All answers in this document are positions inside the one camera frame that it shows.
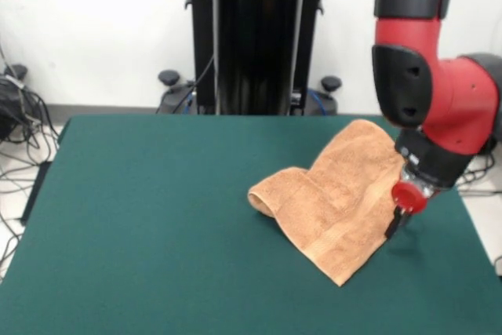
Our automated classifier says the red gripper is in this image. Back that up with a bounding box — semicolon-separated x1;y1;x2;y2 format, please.
384;180;428;240

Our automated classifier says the tan terry towel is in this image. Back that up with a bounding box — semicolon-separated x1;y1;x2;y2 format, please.
247;118;406;287

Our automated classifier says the black round foot knob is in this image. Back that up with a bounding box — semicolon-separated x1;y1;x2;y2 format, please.
321;75;343;93
158;70;180;87
4;64;28;79

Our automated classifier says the dark green tablecloth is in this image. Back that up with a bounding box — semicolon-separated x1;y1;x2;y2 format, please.
0;114;502;335

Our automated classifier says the dark stand base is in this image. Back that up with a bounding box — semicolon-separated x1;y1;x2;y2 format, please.
0;75;25;142

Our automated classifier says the curved blue cable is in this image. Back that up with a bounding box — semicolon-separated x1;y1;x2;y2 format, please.
307;89;334;115

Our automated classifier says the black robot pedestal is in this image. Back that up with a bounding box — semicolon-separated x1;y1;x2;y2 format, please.
156;0;343;116

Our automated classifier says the black pedestal cable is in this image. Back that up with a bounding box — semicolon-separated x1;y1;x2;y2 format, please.
172;54;216;115

